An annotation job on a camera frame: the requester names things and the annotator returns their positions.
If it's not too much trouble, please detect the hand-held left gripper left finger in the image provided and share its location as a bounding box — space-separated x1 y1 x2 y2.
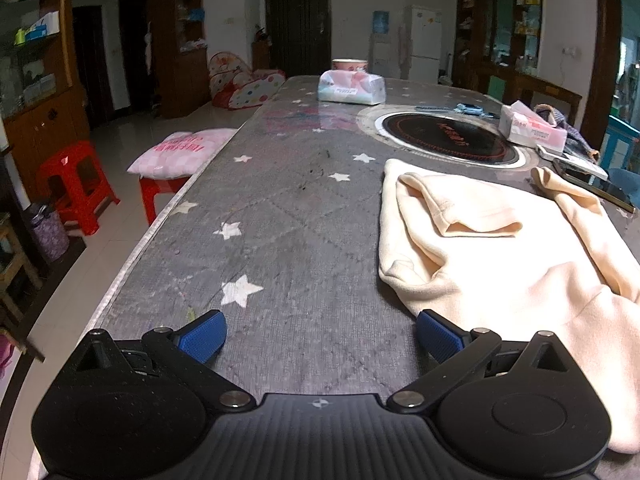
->
75 310 256 409

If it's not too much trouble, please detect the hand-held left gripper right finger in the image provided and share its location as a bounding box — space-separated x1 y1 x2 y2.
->
387 310 571 413

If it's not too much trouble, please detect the cream sweatshirt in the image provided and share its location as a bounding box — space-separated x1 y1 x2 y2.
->
377 158 640 456

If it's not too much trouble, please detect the grey star-patterned tablecloth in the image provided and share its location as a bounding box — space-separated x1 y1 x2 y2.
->
30 75 640 480

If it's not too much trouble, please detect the red plastic stool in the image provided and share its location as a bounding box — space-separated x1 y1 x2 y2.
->
139 175 193 226
36 141 121 236

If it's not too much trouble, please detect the floral covered bin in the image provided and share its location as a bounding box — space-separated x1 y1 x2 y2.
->
27 202 71 263

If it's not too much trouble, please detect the pink checked cushion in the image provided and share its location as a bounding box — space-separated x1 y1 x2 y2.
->
127 128 238 180

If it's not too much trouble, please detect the small wooden stool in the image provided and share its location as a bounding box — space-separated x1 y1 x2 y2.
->
0 212 46 361

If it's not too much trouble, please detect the round black induction cooktop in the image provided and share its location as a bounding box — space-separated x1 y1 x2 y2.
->
357 105 541 170

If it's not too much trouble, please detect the white remote control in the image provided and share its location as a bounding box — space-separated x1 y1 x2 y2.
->
536 144 610 181

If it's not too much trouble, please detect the black smartphone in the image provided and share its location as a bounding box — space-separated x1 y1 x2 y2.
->
552 158 637 213

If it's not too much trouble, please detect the opened pink tissue pack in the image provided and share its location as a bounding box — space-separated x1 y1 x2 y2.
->
500 101 568 150

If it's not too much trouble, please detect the blue smartwatch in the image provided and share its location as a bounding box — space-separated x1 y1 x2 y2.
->
416 103 501 118

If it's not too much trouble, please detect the blue knit sweater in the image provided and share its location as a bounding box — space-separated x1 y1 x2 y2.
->
532 104 603 163

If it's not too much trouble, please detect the wooden display cabinet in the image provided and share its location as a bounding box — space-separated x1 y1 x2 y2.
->
147 0 210 120
456 0 543 93
0 0 91 201

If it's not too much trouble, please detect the soft white tissue pack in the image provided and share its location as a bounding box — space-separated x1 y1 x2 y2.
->
317 70 386 106

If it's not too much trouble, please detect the wooden side table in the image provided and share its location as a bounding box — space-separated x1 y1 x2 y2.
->
487 72 583 126

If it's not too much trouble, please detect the white refrigerator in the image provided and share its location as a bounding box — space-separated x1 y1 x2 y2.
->
404 5 443 83

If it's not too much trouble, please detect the dark wooden door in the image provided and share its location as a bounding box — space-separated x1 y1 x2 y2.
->
265 0 332 78

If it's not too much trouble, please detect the wooden door frame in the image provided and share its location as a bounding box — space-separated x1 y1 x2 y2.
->
582 0 623 148

